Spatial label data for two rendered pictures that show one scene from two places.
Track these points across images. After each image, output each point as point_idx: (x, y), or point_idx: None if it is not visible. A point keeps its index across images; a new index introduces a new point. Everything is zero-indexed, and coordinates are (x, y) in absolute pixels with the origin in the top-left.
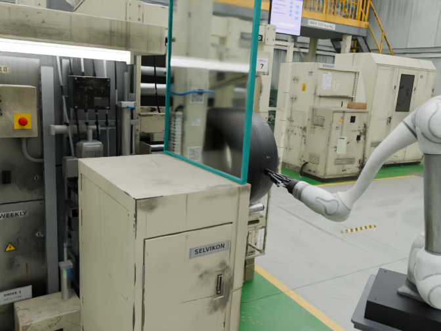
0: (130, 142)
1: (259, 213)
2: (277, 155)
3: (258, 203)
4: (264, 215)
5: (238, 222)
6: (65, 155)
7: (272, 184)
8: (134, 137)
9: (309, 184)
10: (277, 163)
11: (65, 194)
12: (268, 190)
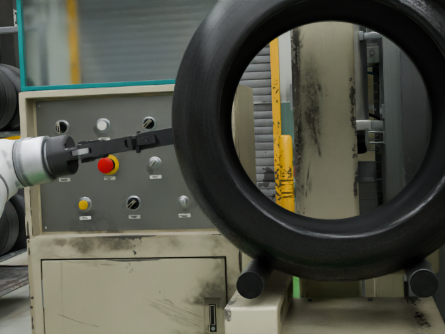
0: (400, 83)
1: (246, 304)
2: (175, 94)
3: (248, 269)
4: (227, 306)
5: None
6: (379, 103)
7: (190, 188)
8: (400, 71)
9: (21, 138)
10: (173, 117)
11: (381, 169)
12: (205, 213)
